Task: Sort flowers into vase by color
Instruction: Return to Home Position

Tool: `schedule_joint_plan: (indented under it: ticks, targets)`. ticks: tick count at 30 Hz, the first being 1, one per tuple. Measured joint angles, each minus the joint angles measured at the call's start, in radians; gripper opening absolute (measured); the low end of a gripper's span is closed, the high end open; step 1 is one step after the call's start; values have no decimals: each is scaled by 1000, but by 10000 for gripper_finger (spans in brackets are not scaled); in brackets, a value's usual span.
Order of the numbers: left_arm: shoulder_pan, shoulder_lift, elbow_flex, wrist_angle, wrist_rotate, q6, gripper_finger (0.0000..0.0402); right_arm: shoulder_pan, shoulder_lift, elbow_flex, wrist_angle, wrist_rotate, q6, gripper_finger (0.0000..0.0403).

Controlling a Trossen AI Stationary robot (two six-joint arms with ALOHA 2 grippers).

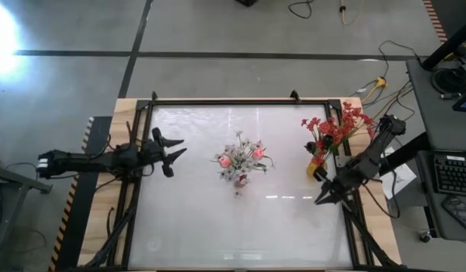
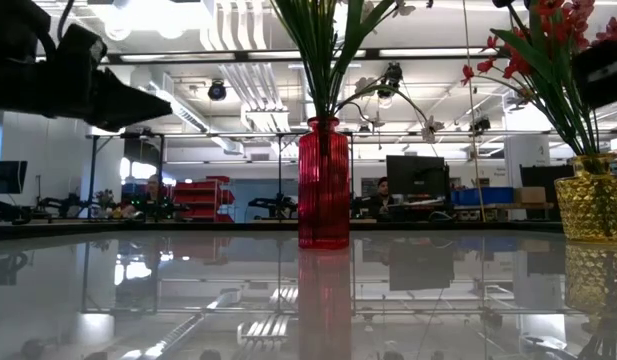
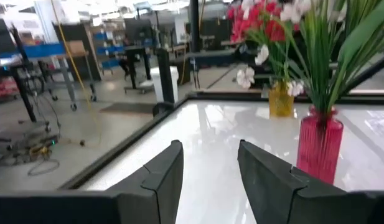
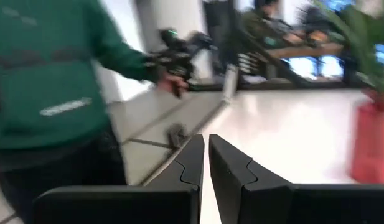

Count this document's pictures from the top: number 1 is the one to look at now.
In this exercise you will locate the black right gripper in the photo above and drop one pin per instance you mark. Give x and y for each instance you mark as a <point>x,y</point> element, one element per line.
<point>347,179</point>

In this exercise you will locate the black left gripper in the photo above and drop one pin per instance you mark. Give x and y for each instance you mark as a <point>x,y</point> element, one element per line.
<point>149,155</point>

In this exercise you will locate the pink artificial tulip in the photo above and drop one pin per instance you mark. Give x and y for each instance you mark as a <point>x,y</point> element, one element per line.
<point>224,161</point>
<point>258,153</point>

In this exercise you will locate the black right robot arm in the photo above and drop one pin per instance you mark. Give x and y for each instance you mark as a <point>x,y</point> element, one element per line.
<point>372,155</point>

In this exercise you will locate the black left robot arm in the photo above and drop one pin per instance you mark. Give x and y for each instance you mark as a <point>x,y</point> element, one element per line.
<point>85,162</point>

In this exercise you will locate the yellow textured glass vase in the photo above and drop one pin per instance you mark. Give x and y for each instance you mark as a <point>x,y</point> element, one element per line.
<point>312,170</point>

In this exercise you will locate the red ribbed glass vase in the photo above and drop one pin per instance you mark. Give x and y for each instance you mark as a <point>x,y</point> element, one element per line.
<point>241,182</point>

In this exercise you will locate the white paper sheet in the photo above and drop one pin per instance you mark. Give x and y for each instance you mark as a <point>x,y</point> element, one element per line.
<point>402,181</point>

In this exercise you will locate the black desk foot beam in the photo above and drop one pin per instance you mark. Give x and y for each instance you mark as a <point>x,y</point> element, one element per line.
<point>410,149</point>

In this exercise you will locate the dark keyboard shelf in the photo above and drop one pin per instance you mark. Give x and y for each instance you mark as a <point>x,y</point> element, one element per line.
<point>429,211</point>

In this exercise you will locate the black caster wheel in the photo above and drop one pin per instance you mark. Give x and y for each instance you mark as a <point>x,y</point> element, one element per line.
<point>425,237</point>

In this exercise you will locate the black floor mat striped edge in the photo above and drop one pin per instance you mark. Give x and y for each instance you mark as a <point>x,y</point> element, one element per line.
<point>79,211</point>

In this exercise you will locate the yellow power plug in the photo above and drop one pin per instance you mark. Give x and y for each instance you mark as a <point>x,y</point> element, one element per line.
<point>380,81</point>

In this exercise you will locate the dark gray desk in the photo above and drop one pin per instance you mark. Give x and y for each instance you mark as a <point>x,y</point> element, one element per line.
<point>432,121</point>

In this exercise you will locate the black keyboard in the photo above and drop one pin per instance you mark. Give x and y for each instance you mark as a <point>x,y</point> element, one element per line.
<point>455,175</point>

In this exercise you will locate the gray metal stand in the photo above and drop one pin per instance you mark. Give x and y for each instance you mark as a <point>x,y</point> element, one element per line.
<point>13,180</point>

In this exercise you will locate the dark floor mat striped edge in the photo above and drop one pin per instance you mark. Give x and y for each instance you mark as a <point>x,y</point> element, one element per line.
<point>436,20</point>

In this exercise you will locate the small black frame clamp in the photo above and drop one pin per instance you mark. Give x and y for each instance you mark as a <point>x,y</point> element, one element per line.
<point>294,94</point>
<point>154,95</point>

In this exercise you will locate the tall black post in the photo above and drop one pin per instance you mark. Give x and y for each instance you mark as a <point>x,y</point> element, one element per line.
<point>449,43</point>

